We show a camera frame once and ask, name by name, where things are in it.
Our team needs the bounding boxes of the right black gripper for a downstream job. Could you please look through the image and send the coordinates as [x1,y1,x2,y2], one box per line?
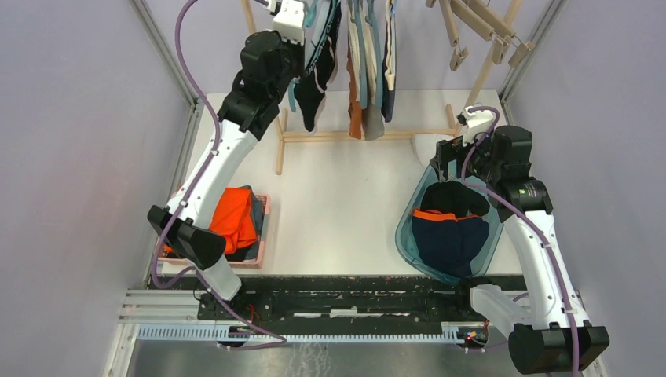
[430,126,502,184]

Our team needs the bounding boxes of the black white-band underwear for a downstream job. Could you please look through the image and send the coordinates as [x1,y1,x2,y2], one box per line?
[295,1,342,133]

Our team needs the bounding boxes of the teal clip hanger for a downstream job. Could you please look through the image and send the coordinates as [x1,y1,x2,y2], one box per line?
[368,0,384,109]
[287,1,328,112]
[349,1,370,110]

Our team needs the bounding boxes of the brown orange underwear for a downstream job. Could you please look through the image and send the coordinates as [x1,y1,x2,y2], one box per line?
[345,0,365,141]

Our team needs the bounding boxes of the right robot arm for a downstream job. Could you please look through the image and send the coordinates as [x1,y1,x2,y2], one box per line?
[430,126,610,376]

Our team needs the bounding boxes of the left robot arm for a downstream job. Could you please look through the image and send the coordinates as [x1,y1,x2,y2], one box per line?
[148,26,306,320]

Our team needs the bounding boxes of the grey underwear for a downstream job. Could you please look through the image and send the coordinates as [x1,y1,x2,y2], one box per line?
[363,0,386,141]

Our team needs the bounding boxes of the navy orange-band underwear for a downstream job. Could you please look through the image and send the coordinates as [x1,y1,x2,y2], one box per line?
[411,209,489,278]

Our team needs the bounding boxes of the navy cream-band underwear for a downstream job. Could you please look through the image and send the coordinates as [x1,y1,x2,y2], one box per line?
[382,0,397,123]

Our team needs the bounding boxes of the black garment in tub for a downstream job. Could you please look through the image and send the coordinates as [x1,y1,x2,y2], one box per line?
[419,181,490,218]

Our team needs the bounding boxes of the wooden clothes rack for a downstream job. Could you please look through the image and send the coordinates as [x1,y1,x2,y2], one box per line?
[240,1,493,175]

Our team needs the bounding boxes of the teal plastic tub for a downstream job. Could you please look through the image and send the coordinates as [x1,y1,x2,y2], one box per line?
[395,166,503,285]

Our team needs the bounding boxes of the wooden clip hangers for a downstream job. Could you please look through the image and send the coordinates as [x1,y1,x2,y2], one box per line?
[426,0,536,71]

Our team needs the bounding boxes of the orange garment in basket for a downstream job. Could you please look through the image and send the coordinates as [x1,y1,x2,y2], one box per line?
[163,186,260,257]

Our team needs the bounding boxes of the pink laundry basket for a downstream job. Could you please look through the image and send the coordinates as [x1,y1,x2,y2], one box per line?
[157,194,270,273]

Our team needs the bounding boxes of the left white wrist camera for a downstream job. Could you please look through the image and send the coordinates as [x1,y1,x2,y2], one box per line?
[265,0,308,46]

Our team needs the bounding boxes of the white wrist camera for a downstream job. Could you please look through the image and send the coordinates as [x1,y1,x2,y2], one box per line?
[265,0,308,46]
[456,103,500,147]

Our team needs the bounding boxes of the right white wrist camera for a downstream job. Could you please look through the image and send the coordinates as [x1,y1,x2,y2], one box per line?
[456,103,500,147]

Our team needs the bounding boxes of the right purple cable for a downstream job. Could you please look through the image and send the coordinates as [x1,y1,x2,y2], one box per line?
[459,105,583,377]

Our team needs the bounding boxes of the purple cable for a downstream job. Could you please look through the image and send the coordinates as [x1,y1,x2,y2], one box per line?
[149,0,288,350]
[459,105,583,377]

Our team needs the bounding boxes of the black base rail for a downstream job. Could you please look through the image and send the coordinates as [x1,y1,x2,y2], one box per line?
[148,276,508,337]

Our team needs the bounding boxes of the white cable duct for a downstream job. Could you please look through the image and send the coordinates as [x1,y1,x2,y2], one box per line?
[137,322,481,345]

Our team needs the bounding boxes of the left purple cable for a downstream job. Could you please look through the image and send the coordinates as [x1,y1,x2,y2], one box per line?
[149,0,288,350]

